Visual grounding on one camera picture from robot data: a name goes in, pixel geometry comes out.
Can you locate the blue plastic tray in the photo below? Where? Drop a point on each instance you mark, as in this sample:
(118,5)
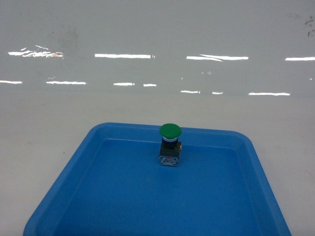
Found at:
(114,185)

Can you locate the green mushroom push button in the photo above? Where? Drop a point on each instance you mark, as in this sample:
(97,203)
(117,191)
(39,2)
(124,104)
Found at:
(170,147)

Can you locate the white whiteboard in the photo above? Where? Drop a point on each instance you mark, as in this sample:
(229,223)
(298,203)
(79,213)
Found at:
(190,47)

